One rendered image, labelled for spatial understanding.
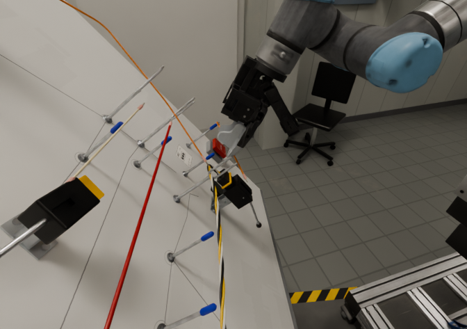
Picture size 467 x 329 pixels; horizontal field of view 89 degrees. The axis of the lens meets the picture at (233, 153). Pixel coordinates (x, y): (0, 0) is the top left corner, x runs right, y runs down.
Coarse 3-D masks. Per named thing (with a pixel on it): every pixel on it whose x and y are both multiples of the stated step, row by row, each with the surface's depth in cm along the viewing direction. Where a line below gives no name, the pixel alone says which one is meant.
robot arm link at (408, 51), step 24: (432, 0) 32; (456, 0) 30; (408, 24) 32; (432, 24) 31; (456, 24) 31; (360, 48) 36; (384, 48) 32; (408, 48) 29; (432, 48) 30; (360, 72) 37; (384, 72) 32; (408, 72) 31; (432, 72) 32
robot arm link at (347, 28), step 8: (336, 8) 41; (344, 16) 41; (336, 24) 40; (344, 24) 41; (352, 24) 40; (360, 24) 39; (368, 24) 38; (336, 32) 41; (344, 32) 40; (352, 32) 38; (328, 40) 41; (336, 40) 41; (344, 40) 39; (312, 48) 44; (320, 48) 43; (328, 48) 43; (336, 48) 41; (344, 48) 39; (328, 56) 44; (336, 56) 41; (336, 64) 43
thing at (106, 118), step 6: (162, 66) 39; (156, 72) 37; (150, 78) 38; (144, 84) 38; (138, 90) 39; (132, 96) 40; (126, 102) 41; (120, 108) 41; (114, 114) 42; (108, 120) 42
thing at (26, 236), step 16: (64, 192) 21; (80, 192) 22; (32, 208) 19; (48, 208) 19; (64, 208) 21; (80, 208) 21; (16, 224) 23; (32, 224) 20; (48, 224) 20; (64, 224) 20; (16, 240) 18; (32, 240) 22; (48, 240) 20; (0, 256) 17; (32, 256) 23
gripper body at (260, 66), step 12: (252, 60) 43; (240, 72) 46; (252, 72) 44; (264, 72) 43; (276, 72) 43; (240, 84) 47; (252, 84) 46; (264, 84) 45; (240, 96) 45; (252, 96) 47; (264, 96) 46; (228, 108) 47; (240, 108) 46; (252, 108) 46; (264, 108) 46; (240, 120) 48; (252, 120) 47
